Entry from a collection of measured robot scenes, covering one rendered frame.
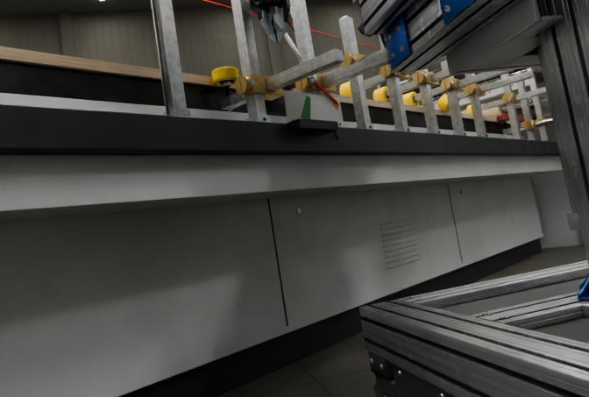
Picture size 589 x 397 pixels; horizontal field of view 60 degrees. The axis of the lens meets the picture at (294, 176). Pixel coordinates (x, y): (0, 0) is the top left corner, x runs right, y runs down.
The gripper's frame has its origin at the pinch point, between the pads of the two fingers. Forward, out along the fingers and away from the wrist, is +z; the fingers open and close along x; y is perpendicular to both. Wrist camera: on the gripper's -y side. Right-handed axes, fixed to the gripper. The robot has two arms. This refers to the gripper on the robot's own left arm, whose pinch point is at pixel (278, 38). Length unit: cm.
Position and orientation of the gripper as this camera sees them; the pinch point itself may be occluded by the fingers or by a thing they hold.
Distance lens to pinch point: 141.7
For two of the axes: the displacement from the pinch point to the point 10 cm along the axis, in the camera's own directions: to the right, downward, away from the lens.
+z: 1.6, 9.8, -1.0
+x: 9.1, -1.8, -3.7
